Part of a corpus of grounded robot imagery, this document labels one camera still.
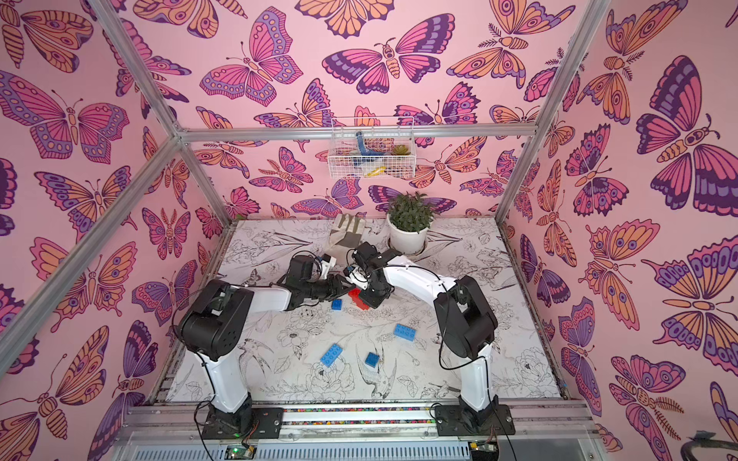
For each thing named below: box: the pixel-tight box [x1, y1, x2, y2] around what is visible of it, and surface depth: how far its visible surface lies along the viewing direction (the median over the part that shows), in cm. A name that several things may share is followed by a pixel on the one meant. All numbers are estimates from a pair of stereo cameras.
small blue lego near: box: [364, 351, 380, 368], surface depth 85 cm
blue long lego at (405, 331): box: [393, 322, 418, 342], surface depth 91 cm
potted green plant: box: [386, 192, 437, 255], surface depth 102 cm
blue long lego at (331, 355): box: [319, 342, 344, 368], surface depth 86 cm
